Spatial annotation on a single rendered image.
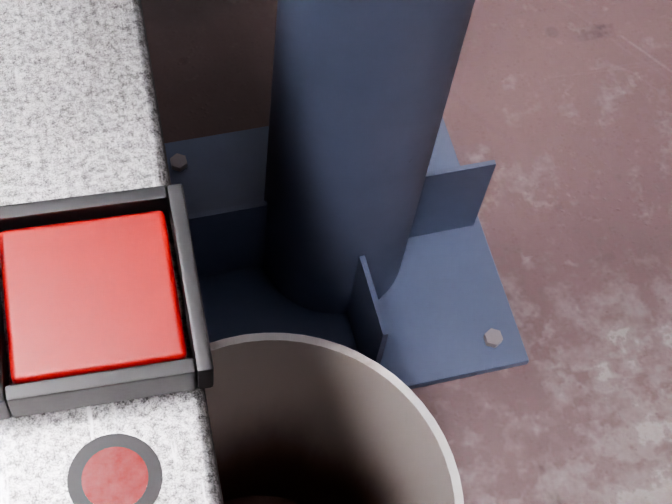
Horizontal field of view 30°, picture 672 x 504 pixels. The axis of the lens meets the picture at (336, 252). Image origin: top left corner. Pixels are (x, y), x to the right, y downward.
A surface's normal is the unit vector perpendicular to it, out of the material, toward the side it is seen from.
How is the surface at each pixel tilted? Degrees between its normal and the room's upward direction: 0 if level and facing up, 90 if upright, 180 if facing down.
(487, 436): 0
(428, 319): 0
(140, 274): 0
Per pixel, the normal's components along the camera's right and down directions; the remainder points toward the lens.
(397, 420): -0.75, 0.52
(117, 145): 0.08, -0.48
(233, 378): 0.25, 0.83
